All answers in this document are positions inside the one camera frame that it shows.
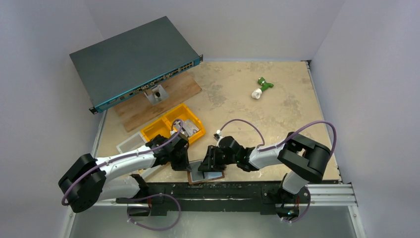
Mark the black metal base rail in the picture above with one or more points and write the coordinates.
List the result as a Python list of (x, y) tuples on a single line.
[(264, 197)]

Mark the plywood board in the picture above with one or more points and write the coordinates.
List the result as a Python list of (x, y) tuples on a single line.
[(138, 110)]

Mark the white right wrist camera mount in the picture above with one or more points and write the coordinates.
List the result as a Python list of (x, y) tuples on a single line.
[(218, 135)]

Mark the brown leather card holder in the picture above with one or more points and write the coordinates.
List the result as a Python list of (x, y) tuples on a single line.
[(194, 176)]

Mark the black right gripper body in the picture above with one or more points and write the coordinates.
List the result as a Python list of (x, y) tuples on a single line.
[(212, 157)]

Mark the top silver magnetic stripe card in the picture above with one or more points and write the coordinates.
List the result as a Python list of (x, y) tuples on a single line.
[(189, 128)]

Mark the green and white plastic fitting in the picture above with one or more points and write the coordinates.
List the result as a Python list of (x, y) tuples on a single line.
[(264, 85)]

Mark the grey network switch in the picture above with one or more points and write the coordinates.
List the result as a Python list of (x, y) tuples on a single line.
[(132, 62)]

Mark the grey metal bracket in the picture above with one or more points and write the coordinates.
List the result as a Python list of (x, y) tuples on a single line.
[(156, 94)]

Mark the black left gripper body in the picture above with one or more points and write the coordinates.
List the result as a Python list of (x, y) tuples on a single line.
[(181, 156)]

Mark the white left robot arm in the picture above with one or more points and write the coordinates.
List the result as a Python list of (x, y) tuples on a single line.
[(87, 179)]

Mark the white bin with gold cards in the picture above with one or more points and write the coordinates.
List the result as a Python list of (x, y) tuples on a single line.
[(134, 142)]

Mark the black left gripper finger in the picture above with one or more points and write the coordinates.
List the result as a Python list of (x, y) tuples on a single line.
[(185, 162), (177, 163)]

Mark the yellow bin with silver cards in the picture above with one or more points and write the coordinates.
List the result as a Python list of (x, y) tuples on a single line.
[(183, 112)]

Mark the yellow bin with black cards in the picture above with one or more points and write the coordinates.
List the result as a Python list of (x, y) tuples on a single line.
[(160, 126)]

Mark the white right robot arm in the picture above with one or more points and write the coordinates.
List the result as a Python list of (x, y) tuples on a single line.
[(306, 158)]

